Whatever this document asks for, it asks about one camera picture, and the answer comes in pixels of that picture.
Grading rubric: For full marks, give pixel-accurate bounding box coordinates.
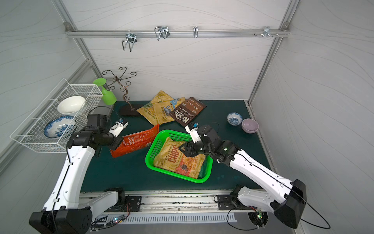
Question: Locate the metal double hook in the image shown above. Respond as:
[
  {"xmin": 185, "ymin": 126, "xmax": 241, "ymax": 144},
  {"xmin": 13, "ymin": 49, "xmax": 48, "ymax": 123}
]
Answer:
[{"xmin": 121, "ymin": 30, "xmax": 137, "ymax": 52}]

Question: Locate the gold chips bag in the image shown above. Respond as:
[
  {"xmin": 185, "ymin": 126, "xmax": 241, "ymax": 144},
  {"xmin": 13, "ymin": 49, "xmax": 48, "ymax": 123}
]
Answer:
[{"xmin": 151, "ymin": 90, "xmax": 174, "ymax": 104}]

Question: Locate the small metal hook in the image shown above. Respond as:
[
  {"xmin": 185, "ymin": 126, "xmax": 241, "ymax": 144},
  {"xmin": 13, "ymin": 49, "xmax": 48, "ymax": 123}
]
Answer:
[{"xmin": 193, "ymin": 26, "xmax": 199, "ymax": 38}]

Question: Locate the blue floral ceramic bowl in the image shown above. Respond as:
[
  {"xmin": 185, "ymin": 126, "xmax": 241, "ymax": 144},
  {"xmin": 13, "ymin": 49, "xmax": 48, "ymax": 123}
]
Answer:
[{"xmin": 227, "ymin": 112, "xmax": 243, "ymax": 126}]

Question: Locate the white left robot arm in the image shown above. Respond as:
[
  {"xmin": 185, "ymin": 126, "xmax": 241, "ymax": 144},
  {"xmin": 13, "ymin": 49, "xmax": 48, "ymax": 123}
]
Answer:
[{"xmin": 29, "ymin": 114, "xmax": 128, "ymax": 234}]

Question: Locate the yellow blue chips bag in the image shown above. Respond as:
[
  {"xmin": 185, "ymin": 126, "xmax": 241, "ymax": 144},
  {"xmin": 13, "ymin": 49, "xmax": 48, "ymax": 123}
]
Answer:
[{"xmin": 137, "ymin": 97, "xmax": 186, "ymax": 126}]

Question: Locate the green plastic goblet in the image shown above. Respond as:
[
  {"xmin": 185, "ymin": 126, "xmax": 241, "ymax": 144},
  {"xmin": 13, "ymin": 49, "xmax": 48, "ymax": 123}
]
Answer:
[{"xmin": 93, "ymin": 78, "xmax": 117, "ymax": 105}]

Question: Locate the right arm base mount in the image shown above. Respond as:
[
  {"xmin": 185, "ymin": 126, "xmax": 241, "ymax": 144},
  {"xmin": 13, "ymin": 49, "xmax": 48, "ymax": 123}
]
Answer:
[{"xmin": 214, "ymin": 195, "xmax": 249, "ymax": 211}]

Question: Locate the red white chips bag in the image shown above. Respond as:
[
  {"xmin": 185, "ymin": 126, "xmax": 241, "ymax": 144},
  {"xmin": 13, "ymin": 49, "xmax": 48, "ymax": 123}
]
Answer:
[{"xmin": 110, "ymin": 124, "xmax": 160, "ymax": 158}]

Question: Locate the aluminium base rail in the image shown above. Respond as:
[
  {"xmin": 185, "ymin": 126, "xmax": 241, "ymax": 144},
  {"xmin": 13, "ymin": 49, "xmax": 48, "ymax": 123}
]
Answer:
[{"xmin": 78, "ymin": 189, "xmax": 299, "ymax": 224}]

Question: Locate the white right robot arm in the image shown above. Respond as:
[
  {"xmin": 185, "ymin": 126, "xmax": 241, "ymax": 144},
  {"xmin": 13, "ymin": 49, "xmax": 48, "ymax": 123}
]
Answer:
[{"xmin": 179, "ymin": 124, "xmax": 306, "ymax": 229}]

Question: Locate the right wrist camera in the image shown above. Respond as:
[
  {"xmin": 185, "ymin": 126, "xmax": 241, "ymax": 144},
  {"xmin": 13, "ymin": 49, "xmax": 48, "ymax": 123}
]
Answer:
[{"xmin": 185, "ymin": 123, "xmax": 201, "ymax": 144}]

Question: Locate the white wire wall basket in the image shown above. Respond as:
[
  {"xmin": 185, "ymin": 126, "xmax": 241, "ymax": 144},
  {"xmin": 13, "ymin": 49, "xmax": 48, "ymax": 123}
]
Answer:
[{"xmin": 10, "ymin": 79, "xmax": 102, "ymax": 153}]

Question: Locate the green plastic basket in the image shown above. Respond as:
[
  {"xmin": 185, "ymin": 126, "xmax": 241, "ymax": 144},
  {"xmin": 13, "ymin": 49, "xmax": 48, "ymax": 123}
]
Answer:
[{"xmin": 145, "ymin": 130, "xmax": 213, "ymax": 183}]

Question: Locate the lilac ceramic bowl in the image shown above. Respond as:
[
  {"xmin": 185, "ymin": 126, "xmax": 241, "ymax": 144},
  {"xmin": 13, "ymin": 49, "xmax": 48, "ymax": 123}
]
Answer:
[{"xmin": 241, "ymin": 119, "xmax": 259, "ymax": 134}]

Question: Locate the white bowl in rack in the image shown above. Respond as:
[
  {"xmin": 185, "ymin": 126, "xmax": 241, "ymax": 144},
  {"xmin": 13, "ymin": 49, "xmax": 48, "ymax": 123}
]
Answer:
[{"xmin": 57, "ymin": 96, "xmax": 86, "ymax": 115}]

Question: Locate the blue floral plate in rack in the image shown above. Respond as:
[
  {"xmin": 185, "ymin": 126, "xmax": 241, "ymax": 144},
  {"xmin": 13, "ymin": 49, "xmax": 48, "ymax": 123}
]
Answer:
[{"xmin": 43, "ymin": 116, "xmax": 76, "ymax": 138}]

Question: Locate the aluminium corner frame post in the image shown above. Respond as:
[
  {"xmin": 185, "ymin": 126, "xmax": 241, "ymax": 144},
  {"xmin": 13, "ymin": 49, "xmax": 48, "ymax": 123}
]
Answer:
[{"xmin": 247, "ymin": 0, "xmax": 300, "ymax": 105}]

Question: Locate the aluminium top rail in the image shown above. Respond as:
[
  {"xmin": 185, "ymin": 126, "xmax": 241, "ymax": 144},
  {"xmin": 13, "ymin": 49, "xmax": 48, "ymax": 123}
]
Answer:
[{"xmin": 66, "ymin": 28, "xmax": 291, "ymax": 39}]

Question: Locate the metal loop hook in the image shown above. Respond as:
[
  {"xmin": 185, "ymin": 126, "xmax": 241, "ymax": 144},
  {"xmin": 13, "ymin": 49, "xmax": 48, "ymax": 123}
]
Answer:
[{"xmin": 154, "ymin": 26, "xmax": 170, "ymax": 41}]

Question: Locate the tan kettle cooked chips bag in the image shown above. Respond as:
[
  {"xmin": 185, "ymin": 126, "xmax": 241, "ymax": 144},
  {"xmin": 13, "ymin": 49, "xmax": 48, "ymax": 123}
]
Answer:
[{"xmin": 153, "ymin": 137, "xmax": 206, "ymax": 179}]

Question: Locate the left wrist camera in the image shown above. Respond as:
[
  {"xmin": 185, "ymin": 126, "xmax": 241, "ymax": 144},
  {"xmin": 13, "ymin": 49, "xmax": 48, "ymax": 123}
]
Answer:
[{"xmin": 109, "ymin": 118, "xmax": 128, "ymax": 137}]

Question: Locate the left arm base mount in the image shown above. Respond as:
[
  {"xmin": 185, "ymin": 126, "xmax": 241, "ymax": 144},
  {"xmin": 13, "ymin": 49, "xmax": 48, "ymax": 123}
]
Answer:
[{"xmin": 116, "ymin": 196, "xmax": 142, "ymax": 212}]

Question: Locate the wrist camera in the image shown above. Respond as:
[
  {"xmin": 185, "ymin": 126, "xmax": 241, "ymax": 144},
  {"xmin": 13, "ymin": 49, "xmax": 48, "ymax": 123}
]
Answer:
[
  {"xmin": 185, "ymin": 123, "xmax": 201, "ymax": 144},
  {"xmin": 109, "ymin": 118, "xmax": 128, "ymax": 137}
]

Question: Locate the metal clamp hook right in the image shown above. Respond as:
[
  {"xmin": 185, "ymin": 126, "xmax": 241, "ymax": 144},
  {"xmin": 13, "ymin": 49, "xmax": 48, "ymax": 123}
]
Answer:
[{"xmin": 253, "ymin": 27, "xmax": 279, "ymax": 38}]

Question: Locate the brown Kettle sea salt bag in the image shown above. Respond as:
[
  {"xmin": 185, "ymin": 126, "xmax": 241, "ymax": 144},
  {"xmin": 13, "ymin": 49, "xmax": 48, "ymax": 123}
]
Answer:
[{"xmin": 169, "ymin": 97, "xmax": 206, "ymax": 127}]

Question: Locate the brown metal scroll stand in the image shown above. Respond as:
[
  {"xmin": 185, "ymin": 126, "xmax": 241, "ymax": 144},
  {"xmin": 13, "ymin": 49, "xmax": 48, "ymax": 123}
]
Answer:
[{"xmin": 102, "ymin": 66, "xmax": 142, "ymax": 117}]

